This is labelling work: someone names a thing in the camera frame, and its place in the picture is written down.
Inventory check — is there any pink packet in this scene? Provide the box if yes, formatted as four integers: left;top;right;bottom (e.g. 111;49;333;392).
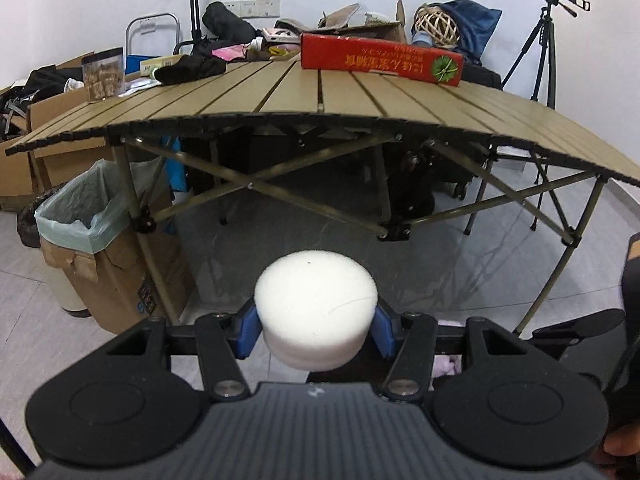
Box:
212;44;247;63

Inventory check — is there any small yellow carton box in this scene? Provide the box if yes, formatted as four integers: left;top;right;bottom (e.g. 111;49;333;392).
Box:
139;54;182;78

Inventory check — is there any black backpack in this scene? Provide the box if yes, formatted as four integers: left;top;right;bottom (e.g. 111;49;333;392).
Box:
461;63;502;90

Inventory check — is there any black cloth on table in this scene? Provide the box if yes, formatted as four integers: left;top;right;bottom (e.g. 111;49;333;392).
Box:
154;55;227;84

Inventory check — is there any white wall power strip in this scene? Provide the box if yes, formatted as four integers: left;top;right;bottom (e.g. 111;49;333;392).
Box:
222;0;281;18

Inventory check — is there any lavender fluffy towel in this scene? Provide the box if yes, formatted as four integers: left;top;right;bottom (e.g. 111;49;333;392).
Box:
432;354;462;378

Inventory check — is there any dark blue fabric bag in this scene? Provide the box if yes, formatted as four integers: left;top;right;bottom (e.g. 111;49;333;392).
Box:
438;0;502;65

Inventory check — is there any tan slatted folding table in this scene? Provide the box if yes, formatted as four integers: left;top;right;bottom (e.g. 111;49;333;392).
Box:
3;54;640;339

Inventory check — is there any blue water bottle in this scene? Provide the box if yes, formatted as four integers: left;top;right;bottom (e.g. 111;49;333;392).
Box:
411;30;435;48

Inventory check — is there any black camera tripod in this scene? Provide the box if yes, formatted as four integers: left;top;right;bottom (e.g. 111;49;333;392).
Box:
500;4;560;111

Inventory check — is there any clear jar with black lid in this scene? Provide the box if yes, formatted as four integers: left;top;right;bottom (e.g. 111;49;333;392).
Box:
81;47;125;102

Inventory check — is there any person's left hand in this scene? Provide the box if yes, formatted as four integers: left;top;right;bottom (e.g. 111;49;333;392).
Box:
592;422;640;469

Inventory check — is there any cardboard box with green liner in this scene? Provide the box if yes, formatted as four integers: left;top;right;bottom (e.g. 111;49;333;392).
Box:
35;159;195;334

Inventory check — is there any black bag by wall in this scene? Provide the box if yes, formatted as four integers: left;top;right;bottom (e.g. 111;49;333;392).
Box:
202;1;257;44

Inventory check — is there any black bag lined bin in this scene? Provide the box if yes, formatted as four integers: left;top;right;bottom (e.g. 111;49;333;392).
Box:
16;186;60;249

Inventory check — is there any red cardboard box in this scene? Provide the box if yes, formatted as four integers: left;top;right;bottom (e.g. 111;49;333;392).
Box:
300;34;464;87

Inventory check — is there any open brown cardboard box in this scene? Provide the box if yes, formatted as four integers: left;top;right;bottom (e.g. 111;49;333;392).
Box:
314;0;407;44

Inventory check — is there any woven rattan ball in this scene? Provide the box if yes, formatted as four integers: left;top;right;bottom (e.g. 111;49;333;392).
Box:
412;3;460;49

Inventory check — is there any black trolley handle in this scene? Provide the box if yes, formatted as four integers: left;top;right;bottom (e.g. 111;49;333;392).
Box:
186;0;203;48

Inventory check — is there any white round foam sponge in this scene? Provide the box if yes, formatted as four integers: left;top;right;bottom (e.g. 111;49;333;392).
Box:
254;250;378;372

